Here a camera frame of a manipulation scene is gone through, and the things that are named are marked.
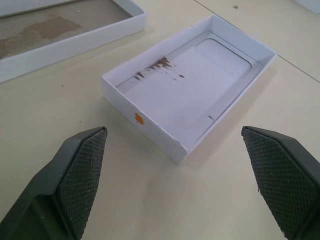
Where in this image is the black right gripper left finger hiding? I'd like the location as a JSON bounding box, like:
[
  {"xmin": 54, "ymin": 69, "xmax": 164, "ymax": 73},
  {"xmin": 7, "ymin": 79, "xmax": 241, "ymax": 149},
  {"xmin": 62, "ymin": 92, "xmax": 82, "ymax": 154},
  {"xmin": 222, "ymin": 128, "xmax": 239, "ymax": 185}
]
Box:
[{"xmin": 0, "ymin": 126, "xmax": 109, "ymax": 240}]

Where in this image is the white phone box base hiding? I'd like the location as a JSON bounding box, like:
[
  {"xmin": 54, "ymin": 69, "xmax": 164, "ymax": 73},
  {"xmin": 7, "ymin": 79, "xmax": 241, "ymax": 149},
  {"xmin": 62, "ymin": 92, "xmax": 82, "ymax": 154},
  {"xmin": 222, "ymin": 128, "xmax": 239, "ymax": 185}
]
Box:
[{"xmin": 100, "ymin": 14, "xmax": 279, "ymax": 166}]

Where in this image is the white orange phone box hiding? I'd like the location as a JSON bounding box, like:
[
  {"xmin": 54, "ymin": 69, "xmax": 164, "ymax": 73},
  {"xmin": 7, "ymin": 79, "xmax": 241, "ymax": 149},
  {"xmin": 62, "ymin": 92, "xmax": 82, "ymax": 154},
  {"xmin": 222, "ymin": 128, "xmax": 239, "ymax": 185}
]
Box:
[{"xmin": 0, "ymin": 0, "xmax": 149, "ymax": 84}]

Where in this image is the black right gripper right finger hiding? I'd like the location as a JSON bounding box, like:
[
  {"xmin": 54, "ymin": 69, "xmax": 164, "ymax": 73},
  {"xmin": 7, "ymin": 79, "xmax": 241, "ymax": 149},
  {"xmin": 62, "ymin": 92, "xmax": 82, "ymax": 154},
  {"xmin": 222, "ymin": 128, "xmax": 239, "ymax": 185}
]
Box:
[{"xmin": 241, "ymin": 125, "xmax": 320, "ymax": 240}]

